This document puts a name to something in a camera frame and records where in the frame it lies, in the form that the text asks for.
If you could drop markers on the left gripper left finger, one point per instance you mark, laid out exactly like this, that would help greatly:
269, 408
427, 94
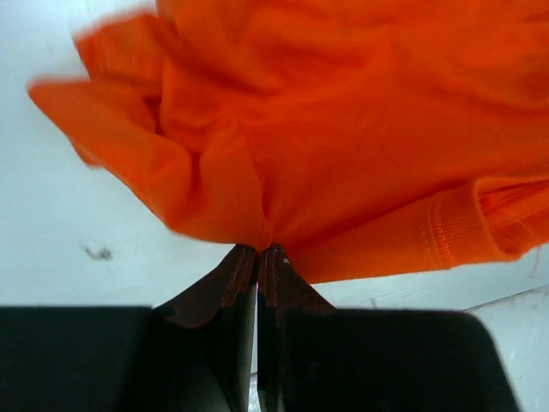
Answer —
200, 354

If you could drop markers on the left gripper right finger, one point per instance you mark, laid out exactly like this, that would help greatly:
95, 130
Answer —
289, 314

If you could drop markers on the orange t shirt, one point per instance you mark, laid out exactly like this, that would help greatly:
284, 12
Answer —
369, 138

